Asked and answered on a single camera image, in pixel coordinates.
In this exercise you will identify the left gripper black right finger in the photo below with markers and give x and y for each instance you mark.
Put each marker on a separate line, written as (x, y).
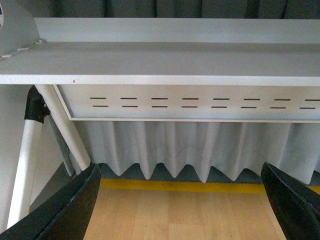
(296, 207)

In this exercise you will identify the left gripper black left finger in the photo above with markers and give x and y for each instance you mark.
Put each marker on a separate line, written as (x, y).
(65, 215)

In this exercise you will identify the white table leg tube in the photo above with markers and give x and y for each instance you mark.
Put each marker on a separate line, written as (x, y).
(24, 179)

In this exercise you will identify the grey pleated curtain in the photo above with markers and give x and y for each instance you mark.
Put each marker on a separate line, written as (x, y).
(198, 151)

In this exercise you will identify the white diagonal leg tube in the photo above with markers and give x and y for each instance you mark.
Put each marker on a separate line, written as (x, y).
(79, 156)

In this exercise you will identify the white table modesty panel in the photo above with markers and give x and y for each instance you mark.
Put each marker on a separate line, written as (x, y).
(197, 103)

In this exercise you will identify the black leg joint bracket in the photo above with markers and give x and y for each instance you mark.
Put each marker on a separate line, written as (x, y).
(36, 109)

